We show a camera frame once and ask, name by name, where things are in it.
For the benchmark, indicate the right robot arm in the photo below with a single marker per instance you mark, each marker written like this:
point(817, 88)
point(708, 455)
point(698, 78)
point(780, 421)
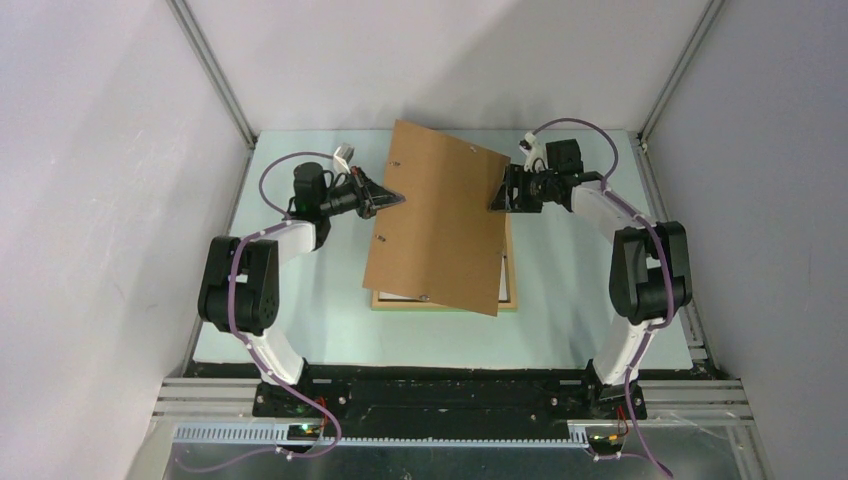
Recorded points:
point(650, 275)

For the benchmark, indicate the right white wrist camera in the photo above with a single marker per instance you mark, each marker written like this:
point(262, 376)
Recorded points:
point(535, 153)

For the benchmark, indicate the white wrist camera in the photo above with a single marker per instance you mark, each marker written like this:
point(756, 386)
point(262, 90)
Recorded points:
point(535, 153)
point(342, 157)

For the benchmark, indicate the brown backing board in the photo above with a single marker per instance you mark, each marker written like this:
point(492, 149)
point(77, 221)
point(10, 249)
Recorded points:
point(442, 244)

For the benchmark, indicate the wooden picture frame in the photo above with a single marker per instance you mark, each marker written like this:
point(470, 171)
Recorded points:
point(425, 305)

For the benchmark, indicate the seaside landscape photo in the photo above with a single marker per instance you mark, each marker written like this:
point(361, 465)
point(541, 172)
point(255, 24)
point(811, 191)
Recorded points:
point(504, 292)

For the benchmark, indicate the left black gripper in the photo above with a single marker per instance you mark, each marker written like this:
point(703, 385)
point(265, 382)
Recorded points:
point(369, 195)

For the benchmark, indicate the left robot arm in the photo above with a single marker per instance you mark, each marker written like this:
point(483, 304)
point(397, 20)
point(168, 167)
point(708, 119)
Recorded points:
point(240, 286)

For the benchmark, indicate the aluminium frame rails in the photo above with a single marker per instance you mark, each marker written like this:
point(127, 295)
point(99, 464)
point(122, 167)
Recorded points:
point(203, 428)

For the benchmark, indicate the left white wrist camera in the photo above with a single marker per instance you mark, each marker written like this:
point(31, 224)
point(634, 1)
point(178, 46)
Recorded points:
point(342, 157)

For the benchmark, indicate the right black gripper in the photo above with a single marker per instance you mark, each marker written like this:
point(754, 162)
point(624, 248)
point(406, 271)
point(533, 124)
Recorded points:
point(502, 201)

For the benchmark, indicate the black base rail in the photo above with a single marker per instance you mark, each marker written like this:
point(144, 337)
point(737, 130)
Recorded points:
point(421, 403)

